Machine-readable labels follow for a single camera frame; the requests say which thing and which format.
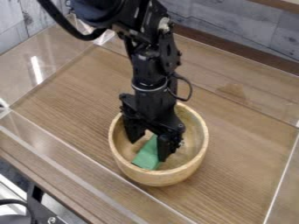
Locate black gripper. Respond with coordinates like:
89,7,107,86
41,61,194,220
119,81,186,162

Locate green rectangular stick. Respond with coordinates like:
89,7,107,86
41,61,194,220
131,135,160,171

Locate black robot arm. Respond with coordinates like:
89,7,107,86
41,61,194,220
37,0,190,162

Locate wooden bowl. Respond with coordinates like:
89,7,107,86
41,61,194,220
108,103,210,186

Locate clear acrylic enclosure walls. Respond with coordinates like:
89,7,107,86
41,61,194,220
0,26,299,224

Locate black table frame leg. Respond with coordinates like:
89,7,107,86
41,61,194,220
27,182,67,224

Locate black cable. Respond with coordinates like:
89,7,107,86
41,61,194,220
0,199,33,217

